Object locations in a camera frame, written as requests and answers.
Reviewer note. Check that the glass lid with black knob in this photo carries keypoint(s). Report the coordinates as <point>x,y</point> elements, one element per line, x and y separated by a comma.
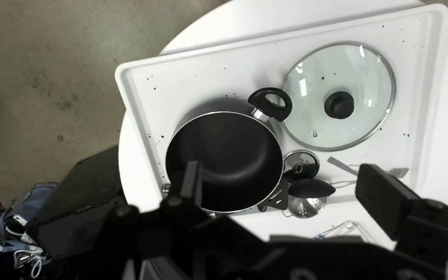
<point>358,78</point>

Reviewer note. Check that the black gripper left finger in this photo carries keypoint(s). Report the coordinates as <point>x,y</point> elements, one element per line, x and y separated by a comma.
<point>192,181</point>

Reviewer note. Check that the small metal lid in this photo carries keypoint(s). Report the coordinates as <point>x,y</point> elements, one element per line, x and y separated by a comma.
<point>307,160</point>

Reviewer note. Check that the white speckled plastic tray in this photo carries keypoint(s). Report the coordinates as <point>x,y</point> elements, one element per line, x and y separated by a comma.
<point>209,78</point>

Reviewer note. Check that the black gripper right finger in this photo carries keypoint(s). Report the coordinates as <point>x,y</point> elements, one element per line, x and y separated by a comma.
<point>385,199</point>

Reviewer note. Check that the clear plastic container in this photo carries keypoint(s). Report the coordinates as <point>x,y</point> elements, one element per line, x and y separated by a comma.
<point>341,227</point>

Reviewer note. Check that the black equipment case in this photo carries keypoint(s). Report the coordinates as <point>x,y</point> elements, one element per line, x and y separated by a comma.
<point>78,207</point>

